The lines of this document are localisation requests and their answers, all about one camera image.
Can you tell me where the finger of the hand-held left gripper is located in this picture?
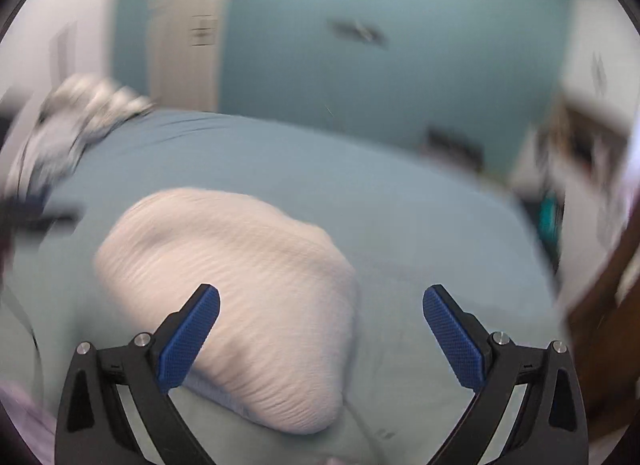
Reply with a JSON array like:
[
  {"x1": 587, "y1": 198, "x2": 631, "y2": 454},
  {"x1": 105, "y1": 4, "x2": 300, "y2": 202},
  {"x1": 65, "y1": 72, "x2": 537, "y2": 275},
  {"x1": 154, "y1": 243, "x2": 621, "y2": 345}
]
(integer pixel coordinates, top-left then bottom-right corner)
[{"x1": 7, "y1": 210, "x2": 85, "y2": 238}]

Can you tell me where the pile of white clothes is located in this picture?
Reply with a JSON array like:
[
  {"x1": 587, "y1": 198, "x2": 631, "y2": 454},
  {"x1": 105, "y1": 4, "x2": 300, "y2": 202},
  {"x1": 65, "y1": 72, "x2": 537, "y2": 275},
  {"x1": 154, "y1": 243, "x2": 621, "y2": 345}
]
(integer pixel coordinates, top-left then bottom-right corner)
[{"x1": 0, "y1": 74, "x2": 156, "y2": 206}]

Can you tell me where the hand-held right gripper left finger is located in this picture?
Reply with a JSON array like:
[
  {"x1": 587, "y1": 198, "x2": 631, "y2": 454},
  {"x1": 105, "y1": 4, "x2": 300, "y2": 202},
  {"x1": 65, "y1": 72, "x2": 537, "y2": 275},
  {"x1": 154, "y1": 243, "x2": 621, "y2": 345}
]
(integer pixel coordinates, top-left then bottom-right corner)
[{"x1": 54, "y1": 284, "x2": 221, "y2": 465}]

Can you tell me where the white cabinet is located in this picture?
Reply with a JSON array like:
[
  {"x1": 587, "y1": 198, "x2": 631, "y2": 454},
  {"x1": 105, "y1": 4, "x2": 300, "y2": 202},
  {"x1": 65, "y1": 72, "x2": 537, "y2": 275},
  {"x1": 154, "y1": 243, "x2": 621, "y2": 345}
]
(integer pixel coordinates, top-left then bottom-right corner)
[{"x1": 510, "y1": 0, "x2": 640, "y2": 306}]

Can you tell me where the white knit sweater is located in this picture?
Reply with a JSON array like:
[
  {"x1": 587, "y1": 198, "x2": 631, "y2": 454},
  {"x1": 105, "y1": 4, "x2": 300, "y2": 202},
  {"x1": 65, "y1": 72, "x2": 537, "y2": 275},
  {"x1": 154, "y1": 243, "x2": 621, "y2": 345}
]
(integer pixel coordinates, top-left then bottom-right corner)
[{"x1": 94, "y1": 188, "x2": 362, "y2": 436}]

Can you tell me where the bed with blue sheet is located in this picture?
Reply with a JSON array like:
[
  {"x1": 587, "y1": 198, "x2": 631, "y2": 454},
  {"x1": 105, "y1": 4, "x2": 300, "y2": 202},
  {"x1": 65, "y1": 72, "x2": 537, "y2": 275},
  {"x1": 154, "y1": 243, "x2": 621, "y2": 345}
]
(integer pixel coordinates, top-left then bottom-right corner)
[{"x1": 0, "y1": 110, "x2": 571, "y2": 465}]

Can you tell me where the lilac cloth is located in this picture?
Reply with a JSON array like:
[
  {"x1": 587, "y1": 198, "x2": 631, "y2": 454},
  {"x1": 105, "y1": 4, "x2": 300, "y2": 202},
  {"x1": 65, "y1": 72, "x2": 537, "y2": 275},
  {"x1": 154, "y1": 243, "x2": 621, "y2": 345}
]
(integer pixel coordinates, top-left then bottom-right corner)
[{"x1": 0, "y1": 380, "x2": 57, "y2": 465}]

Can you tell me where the white door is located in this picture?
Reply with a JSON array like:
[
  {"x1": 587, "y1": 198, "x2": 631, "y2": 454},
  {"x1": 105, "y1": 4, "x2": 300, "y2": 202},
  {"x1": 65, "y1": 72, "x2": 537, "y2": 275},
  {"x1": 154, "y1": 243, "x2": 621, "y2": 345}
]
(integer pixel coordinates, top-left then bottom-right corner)
[{"x1": 147, "y1": 0, "x2": 238, "y2": 113}]

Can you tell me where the black flat box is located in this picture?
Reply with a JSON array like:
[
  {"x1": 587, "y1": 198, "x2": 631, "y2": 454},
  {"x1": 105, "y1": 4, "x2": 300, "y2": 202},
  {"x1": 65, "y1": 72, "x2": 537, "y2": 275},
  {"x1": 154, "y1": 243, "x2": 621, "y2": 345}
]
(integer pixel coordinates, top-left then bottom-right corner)
[{"x1": 424, "y1": 126, "x2": 485, "y2": 174}]

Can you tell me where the brown wooden furniture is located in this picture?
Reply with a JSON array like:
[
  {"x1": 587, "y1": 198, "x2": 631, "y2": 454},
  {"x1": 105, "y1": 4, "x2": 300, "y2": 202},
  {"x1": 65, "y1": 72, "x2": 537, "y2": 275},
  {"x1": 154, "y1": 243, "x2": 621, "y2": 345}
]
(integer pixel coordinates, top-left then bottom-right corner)
[{"x1": 565, "y1": 225, "x2": 640, "y2": 448}]

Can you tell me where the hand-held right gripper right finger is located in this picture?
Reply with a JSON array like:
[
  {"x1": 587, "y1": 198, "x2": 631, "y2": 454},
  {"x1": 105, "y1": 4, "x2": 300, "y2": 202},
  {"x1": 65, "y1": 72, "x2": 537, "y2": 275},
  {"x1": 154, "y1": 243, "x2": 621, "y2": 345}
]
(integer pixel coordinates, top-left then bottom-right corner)
[{"x1": 422, "y1": 284, "x2": 590, "y2": 465}]

